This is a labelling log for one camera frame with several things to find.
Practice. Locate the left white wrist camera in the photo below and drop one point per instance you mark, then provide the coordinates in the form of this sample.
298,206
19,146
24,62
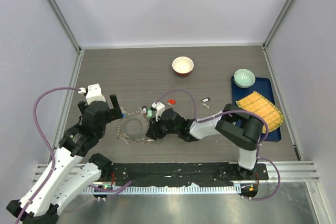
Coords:
92,93

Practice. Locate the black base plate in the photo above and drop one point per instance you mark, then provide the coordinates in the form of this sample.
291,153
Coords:
183,174

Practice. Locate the yellow woven mat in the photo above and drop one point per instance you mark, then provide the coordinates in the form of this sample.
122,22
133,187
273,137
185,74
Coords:
259,105

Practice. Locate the large metal keyring disc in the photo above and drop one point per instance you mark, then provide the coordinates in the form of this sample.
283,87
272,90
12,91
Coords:
133,128

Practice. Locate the red white bowl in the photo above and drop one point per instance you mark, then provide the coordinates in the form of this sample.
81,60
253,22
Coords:
183,66

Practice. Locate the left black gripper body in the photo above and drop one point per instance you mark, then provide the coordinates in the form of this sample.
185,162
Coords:
83,105

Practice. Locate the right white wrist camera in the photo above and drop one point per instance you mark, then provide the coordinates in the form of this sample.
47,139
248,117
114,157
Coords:
159,108

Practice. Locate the white cable duct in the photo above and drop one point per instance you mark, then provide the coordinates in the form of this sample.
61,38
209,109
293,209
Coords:
188,190

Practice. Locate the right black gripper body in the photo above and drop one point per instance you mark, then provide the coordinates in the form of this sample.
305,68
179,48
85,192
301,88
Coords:
161,129

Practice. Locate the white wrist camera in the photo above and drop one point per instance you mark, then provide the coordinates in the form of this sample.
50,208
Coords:
159,108
92,93

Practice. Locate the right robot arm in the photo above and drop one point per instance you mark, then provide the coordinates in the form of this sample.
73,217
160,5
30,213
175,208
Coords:
241,127

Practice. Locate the light green bowl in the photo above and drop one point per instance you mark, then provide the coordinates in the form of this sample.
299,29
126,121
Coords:
244,78

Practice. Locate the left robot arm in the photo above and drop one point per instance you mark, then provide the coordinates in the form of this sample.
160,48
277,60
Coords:
53,191

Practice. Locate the green tag key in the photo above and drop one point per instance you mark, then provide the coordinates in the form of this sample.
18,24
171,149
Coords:
147,112

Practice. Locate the red tag key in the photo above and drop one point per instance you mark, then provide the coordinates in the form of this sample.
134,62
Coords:
170,102

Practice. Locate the black tag key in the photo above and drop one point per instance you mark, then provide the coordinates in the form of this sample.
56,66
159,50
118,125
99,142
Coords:
204,102

